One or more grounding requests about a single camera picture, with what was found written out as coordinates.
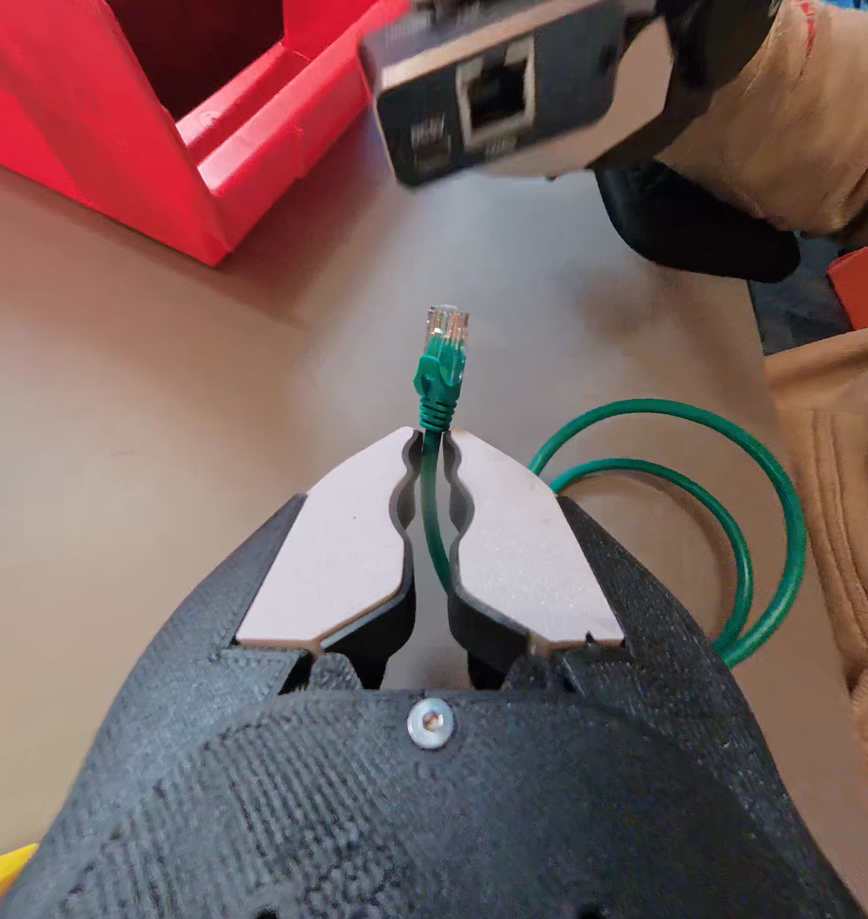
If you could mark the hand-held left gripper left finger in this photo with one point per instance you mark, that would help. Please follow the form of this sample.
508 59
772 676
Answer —
333 553

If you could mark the black ethernet adapter box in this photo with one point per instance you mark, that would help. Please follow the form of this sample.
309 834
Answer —
498 93

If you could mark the large red plastic bin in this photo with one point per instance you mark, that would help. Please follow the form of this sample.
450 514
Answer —
118 108

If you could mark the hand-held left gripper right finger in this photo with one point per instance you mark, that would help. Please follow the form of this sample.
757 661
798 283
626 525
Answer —
527 553

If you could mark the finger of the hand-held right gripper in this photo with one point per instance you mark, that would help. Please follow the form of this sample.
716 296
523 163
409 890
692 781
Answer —
642 93

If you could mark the person's beige sweatshirt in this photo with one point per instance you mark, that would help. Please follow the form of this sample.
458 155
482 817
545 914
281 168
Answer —
850 467

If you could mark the yellow plastic bin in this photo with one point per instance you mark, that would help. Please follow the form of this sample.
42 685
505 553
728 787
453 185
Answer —
0 879

